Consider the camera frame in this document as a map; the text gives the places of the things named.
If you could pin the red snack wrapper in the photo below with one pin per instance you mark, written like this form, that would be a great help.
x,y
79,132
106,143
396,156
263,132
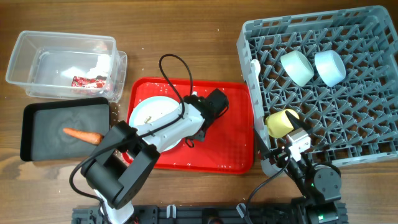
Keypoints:
x,y
97,82

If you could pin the light blue plate with rice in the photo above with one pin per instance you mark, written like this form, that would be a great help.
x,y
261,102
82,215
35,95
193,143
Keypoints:
x,y
156,112

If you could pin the yellow plastic cup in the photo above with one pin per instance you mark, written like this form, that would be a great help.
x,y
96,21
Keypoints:
x,y
278,123

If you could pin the white tissue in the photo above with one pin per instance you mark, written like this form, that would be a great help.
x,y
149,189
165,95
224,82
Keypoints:
x,y
101,69

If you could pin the clear plastic bin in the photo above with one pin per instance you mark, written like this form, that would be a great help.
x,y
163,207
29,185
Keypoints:
x,y
44,64

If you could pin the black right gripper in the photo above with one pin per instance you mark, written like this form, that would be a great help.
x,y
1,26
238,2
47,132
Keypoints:
x,y
286,149

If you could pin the grey dishwasher rack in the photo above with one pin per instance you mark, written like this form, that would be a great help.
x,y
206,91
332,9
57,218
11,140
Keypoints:
x,y
353,122

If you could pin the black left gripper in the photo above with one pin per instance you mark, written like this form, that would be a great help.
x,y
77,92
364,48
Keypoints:
x,y
201,134

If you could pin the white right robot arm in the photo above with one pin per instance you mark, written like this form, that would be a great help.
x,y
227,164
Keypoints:
x,y
319,184

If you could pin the orange carrot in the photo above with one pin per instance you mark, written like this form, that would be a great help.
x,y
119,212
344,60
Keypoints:
x,y
89,137

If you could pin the mint green bowl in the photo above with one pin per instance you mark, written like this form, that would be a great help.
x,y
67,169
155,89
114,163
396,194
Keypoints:
x,y
298,68

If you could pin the white plastic spoon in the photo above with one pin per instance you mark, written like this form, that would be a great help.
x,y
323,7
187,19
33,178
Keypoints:
x,y
255,65

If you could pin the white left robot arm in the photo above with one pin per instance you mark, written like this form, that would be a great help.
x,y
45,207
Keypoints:
x,y
119,166

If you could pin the red plastic tray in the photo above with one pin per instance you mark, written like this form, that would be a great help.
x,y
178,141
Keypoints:
x,y
228,144

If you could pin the black square bin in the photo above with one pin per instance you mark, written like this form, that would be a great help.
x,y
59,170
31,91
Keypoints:
x,y
43,138

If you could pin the light blue bowl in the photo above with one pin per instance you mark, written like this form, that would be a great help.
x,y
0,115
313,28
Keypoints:
x,y
330,67

